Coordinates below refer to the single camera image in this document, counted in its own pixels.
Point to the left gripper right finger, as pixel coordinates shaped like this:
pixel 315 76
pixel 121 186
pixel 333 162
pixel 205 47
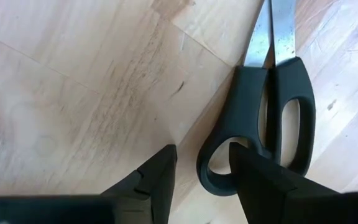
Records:
pixel 275 199

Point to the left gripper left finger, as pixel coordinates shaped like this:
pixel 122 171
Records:
pixel 135 205

